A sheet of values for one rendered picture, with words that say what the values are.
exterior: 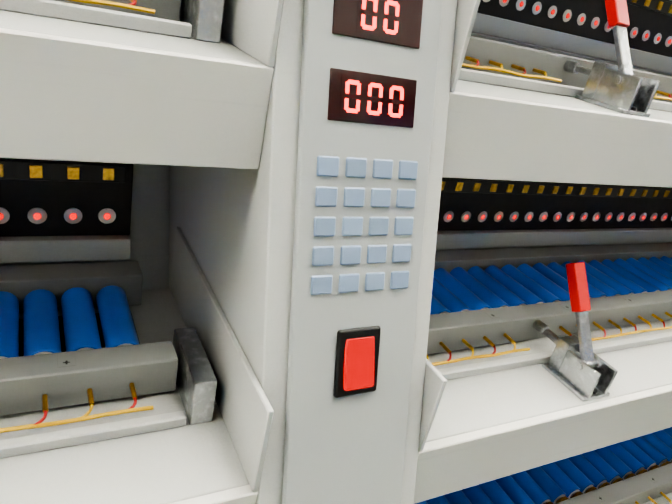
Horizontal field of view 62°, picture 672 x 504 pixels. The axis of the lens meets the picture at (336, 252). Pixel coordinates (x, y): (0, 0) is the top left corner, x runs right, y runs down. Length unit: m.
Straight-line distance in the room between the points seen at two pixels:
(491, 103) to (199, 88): 0.15
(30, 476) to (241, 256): 0.14
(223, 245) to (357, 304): 0.08
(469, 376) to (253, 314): 0.19
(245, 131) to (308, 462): 0.16
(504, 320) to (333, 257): 0.21
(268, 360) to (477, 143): 0.16
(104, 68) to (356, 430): 0.20
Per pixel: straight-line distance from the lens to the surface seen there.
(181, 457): 0.30
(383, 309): 0.28
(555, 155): 0.36
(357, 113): 0.26
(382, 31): 0.27
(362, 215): 0.26
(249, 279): 0.27
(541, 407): 0.41
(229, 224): 0.30
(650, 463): 0.73
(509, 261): 0.56
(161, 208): 0.44
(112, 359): 0.32
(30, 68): 0.23
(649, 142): 0.43
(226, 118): 0.25
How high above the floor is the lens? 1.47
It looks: 9 degrees down
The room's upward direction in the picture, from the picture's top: 3 degrees clockwise
